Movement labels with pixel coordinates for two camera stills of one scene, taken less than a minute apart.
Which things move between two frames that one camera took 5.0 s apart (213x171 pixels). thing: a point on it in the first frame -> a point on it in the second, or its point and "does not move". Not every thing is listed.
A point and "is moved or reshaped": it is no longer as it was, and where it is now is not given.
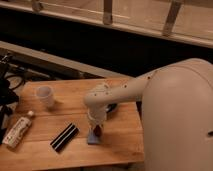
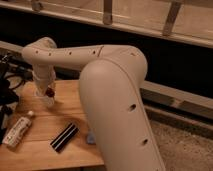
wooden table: (58, 132) does not move
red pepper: (97, 131) is moved or reshaped
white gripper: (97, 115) -> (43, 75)
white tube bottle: (17, 130) does not move
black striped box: (65, 137) does not move
